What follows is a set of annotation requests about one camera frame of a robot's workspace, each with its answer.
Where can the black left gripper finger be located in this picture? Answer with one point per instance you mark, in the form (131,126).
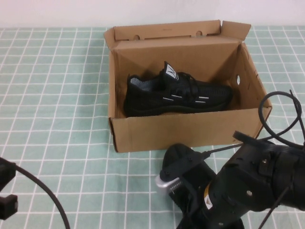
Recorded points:
(8,204)

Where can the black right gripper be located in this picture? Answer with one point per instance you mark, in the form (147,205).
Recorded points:
(209,214)

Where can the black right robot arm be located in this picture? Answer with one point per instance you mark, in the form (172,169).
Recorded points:
(274,181)

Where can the brown cardboard shoe box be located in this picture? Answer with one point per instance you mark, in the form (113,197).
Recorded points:
(178,133)

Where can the green checkered tablecloth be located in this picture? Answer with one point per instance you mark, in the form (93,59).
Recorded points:
(47,119)

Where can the black sneaker with upright tongue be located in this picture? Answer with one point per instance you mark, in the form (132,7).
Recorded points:
(147,102)

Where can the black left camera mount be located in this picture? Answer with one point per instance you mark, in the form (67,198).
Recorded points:
(6,171)

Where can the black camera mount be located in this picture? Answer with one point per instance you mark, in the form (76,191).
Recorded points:
(6,171)
(183,164)

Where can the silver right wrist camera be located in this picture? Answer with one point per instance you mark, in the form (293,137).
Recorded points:
(164,187)

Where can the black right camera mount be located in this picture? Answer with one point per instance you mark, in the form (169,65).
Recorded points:
(183,164)

